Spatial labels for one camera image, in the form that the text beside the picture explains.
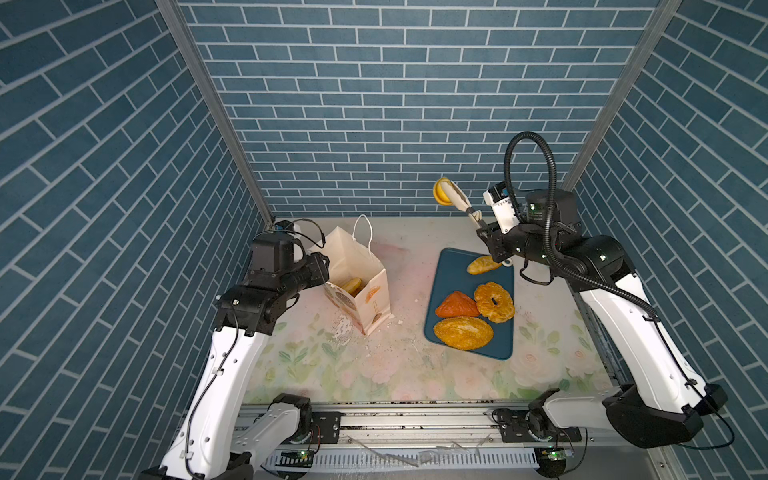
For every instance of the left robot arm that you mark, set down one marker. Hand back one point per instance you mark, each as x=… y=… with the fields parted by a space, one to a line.
x=206 y=445

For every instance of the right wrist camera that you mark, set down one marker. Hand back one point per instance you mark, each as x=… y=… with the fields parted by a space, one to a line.
x=498 y=199

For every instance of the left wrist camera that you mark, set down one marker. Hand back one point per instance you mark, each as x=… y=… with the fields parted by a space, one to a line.
x=275 y=250

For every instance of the large sesame oval bread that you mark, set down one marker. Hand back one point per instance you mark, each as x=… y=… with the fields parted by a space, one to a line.
x=464 y=333

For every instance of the white paper bag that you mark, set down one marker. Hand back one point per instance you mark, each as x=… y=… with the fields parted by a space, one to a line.
x=351 y=255

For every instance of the teal tray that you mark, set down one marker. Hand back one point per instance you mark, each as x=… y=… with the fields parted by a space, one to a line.
x=451 y=276

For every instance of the small croissant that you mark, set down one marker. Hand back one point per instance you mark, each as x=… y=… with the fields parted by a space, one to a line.
x=443 y=191

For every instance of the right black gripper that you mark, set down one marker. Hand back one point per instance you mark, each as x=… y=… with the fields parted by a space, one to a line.
x=493 y=240

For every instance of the striped yellow bread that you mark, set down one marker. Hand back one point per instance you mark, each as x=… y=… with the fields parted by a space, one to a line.
x=482 y=265

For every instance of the oval golden bread roll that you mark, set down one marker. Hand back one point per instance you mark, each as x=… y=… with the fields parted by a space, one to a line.
x=353 y=286

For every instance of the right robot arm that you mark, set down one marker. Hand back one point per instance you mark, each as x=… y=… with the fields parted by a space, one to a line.
x=666 y=400

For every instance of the orange triangular pastry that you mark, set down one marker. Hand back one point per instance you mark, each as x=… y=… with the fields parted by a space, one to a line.
x=457 y=304

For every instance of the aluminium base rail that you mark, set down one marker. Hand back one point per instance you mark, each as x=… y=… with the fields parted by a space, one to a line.
x=460 y=440

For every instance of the large yellow ring bread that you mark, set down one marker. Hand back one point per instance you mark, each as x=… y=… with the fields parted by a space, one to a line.
x=494 y=303

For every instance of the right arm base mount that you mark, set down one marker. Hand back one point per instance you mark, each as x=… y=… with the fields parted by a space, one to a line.
x=519 y=426

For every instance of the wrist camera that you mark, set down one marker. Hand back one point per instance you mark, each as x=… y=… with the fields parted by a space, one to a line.
x=275 y=250
x=498 y=199

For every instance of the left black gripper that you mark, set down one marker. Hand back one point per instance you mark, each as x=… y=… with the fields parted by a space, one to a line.
x=318 y=270

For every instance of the metal tongs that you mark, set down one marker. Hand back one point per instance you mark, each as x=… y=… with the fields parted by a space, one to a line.
x=462 y=203

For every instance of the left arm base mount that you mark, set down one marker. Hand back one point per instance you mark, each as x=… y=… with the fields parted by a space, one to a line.
x=325 y=428

